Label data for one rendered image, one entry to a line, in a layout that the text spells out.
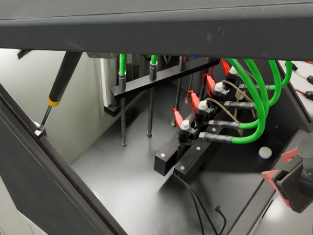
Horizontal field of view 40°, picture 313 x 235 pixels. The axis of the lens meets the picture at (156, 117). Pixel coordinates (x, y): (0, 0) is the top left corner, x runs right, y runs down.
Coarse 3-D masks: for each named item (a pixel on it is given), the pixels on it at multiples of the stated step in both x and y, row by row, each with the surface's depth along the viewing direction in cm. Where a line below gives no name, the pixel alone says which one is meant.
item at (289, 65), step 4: (288, 64) 104; (288, 68) 105; (288, 72) 105; (288, 76) 106; (284, 80) 108; (288, 80) 107; (240, 84) 120; (244, 84) 119; (256, 84) 116; (268, 84) 114; (284, 84) 109; (240, 88) 119; (244, 88) 119; (256, 88) 116; (268, 88) 113; (272, 88) 112
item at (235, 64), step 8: (120, 56) 102; (120, 64) 105; (232, 64) 81; (240, 64) 81; (120, 72) 107; (240, 72) 81; (248, 80) 81; (248, 88) 82; (256, 96) 82; (256, 104) 84; (264, 112) 85; (264, 120) 86; (264, 128) 88; (248, 136) 93; (256, 136) 90
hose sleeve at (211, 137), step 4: (204, 136) 102; (208, 136) 101; (212, 136) 100; (216, 136) 100; (220, 136) 99; (224, 136) 98; (228, 136) 97; (232, 136) 97; (208, 140) 102; (212, 140) 101; (216, 140) 100; (220, 140) 99; (224, 140) 98; (228, 140) 97
